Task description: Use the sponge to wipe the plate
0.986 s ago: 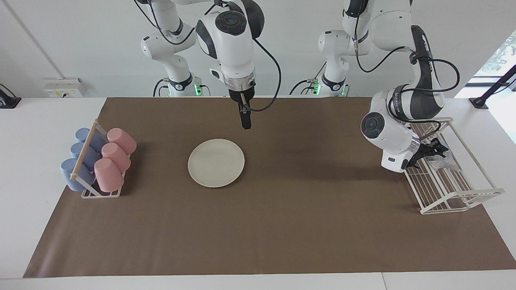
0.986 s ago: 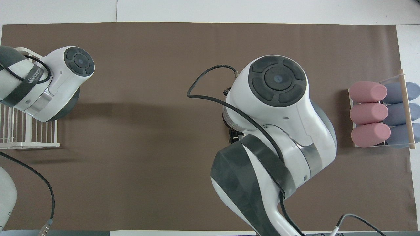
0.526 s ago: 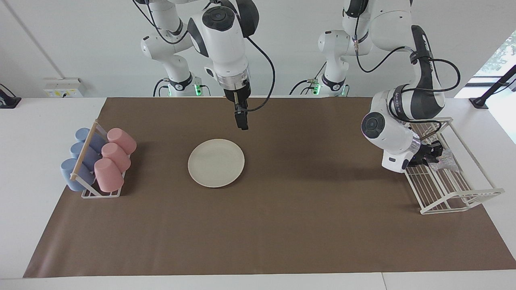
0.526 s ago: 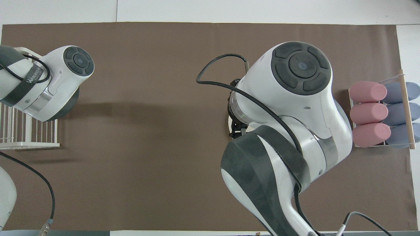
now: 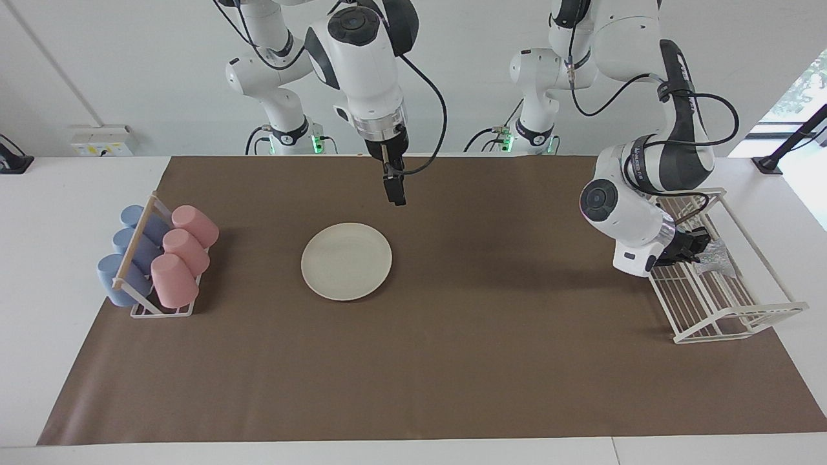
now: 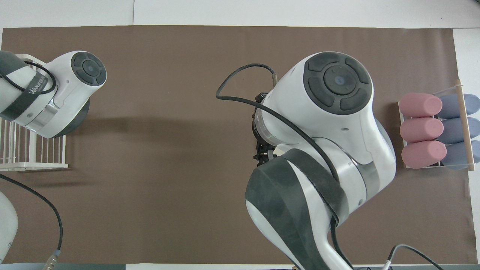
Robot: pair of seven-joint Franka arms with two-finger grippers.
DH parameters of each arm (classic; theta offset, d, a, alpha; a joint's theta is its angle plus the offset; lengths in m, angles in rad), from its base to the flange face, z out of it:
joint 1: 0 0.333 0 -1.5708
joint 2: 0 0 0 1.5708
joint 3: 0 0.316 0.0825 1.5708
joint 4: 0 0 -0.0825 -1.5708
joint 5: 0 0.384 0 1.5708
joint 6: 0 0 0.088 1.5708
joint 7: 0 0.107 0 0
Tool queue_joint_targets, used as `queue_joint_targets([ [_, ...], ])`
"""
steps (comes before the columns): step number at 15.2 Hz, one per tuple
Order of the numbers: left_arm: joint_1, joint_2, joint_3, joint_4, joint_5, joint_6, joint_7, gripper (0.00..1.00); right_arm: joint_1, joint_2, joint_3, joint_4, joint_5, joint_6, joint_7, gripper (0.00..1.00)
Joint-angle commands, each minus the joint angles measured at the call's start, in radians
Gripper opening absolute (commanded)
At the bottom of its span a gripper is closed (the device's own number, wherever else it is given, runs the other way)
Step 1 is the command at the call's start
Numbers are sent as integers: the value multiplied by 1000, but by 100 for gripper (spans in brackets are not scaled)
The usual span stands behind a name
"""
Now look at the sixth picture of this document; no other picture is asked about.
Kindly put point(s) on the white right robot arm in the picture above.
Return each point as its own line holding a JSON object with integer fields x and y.
{"x": 330, "y": 150}

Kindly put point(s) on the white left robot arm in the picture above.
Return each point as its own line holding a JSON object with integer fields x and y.
{"x": 63, "y": 93}

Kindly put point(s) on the blue plastic cup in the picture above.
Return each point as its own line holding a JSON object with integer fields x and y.
{"x": 455, "y": 155}
{"x": 454, "y": 130}
{"x": 453, "y": 106}

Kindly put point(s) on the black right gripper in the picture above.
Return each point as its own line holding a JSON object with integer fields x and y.
{"x": 264, "y": 153}

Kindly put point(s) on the brown table mat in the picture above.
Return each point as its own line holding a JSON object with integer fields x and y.
{"x": 168, "y": 75}

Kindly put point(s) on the pink plastic cup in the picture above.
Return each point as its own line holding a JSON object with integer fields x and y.
{"x": 420, "y": 105}
{"x": 420, "y": 129}
{"x": 423, "y": 154}

